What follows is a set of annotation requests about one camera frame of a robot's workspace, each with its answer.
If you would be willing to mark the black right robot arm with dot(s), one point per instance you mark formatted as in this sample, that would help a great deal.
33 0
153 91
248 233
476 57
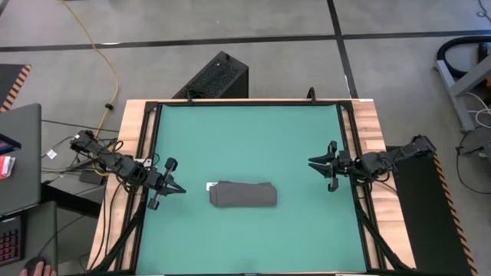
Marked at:
399 155

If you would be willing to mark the person's hand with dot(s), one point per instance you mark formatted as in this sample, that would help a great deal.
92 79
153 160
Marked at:
48 270

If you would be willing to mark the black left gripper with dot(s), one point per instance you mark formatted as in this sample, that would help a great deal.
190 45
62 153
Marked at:
159 182

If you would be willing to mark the grey towel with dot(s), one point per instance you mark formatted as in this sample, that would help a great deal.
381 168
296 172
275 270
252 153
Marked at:
245 195

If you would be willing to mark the orange object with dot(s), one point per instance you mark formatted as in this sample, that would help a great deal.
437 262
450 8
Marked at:
488 81

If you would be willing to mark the black metal table frame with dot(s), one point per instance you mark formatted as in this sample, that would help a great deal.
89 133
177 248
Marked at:
249 102

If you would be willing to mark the grey laptop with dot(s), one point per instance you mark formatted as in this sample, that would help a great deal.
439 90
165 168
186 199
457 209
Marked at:
23 188

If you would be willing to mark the black tablet device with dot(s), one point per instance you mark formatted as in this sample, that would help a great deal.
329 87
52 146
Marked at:
7 145

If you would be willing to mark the backlit black keyboard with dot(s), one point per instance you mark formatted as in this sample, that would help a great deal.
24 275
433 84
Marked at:
9 241

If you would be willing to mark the black hazard-striped floor mat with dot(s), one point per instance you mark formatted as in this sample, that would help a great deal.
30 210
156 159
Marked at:
422 230
9 82

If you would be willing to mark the grey round stand base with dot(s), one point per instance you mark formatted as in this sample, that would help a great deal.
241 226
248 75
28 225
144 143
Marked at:
479 140

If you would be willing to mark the black computer tower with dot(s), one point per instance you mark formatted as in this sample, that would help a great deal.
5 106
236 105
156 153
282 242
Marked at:
218 76

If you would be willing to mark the grey metal stand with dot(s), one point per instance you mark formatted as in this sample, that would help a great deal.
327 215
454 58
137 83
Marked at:
456 101

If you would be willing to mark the green table mat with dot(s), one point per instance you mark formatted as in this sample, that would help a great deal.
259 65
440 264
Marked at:
249 134

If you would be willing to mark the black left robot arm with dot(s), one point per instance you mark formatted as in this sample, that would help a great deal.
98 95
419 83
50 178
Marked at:
115 163

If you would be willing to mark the black table clamp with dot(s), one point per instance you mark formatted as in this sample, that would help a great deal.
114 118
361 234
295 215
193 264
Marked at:
311 94
188 96

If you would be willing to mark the red white packet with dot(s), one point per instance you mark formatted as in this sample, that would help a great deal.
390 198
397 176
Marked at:
5 166

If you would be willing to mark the grey desk shelf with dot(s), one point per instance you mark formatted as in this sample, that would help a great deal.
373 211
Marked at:
38 234

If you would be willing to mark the black computer mouse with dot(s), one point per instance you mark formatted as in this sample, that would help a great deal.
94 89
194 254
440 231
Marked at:
34 263

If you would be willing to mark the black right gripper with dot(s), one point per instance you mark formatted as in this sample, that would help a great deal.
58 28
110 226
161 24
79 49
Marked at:
343 165

